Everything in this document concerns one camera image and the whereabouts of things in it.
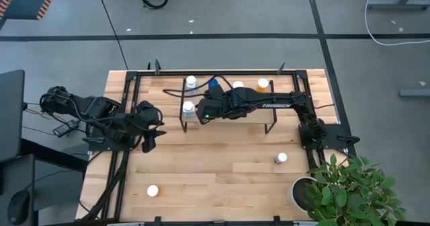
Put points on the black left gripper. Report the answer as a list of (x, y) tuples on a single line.
[(149, 116)]

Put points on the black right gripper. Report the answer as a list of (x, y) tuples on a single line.
[(205, 110)]

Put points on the white supplement bottle blue band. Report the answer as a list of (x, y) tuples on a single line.
[(188, 107)]

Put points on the clear bottle blue cap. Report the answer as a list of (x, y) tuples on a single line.
[(212, 83)]

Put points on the white bottle blue label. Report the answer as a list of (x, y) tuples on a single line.
[(191, 81)]

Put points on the large orange pill bottle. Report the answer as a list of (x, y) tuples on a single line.
[(152, 190), (238, 84)]

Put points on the small orange pill vial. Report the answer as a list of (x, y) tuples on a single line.
[(262, 83)]

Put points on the pink bottle white cap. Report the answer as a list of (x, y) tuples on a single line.
[(281, 158)]

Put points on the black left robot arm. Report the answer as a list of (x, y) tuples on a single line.
[(94, 106)]

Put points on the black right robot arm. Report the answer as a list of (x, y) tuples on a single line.
[(275, 105)]

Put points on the black power adapter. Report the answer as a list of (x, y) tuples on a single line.
[(65, 128)]

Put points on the dark grey monitor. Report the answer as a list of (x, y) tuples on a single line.
[(11, 118)]

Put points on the black computer mouse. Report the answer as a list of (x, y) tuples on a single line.
[(18, 206)]

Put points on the green plant in white pot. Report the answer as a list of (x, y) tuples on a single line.
[(352, 192)]

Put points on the grey metal floor bar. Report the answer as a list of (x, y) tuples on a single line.
[(415, 93)]

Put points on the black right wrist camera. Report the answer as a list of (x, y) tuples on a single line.
[(216, 92)]

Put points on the black metal table frame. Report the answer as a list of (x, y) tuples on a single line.
[(215, 72)]

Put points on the wooden shelf black metal frame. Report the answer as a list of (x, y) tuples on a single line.
[(252, 119)]

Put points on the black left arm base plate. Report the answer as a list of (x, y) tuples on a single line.
[(100, 147)]

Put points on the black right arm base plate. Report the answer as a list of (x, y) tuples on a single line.
[(336, 135)]

